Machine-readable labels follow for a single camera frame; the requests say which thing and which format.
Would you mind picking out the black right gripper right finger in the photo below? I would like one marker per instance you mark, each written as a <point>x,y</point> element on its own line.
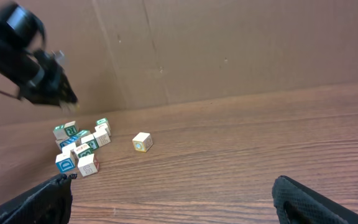
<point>297,204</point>

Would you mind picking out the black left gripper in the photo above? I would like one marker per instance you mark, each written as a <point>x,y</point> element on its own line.
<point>50,86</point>

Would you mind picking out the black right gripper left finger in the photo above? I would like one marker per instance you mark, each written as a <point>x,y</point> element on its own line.
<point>49,202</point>

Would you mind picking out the red-edged wooden letter block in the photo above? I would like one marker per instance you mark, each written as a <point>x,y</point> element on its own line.
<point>88,165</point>

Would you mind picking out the wooden E letter block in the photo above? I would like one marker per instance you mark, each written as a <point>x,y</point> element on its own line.
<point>102,137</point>

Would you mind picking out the yellow-edged wooden block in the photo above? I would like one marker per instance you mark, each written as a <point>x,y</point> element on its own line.
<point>142,142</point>

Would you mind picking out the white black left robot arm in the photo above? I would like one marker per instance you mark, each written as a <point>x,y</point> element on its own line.
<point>24,60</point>

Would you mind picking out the blue D wooden block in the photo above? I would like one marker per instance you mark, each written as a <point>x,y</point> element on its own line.
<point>65,162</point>

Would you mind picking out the green R wooden block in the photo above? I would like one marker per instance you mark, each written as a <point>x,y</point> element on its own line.
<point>71,128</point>

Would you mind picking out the green picture wooden block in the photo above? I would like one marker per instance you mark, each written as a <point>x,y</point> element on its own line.
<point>59,132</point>

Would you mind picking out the green L wooden block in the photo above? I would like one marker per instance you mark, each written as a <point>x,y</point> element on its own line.
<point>83,133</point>

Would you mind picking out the blue H wooden block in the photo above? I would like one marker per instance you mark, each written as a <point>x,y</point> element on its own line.
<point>64,142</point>

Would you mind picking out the green B wooden block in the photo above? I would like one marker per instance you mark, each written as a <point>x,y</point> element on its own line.
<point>83,150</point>

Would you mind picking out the green 4 wooden block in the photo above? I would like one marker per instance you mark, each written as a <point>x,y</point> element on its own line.
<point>102,121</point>

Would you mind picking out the hammer picture wooden block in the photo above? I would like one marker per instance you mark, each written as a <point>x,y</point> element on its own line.
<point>91,141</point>

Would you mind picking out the red picture wooden block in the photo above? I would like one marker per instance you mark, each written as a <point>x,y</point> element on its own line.
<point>103,126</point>

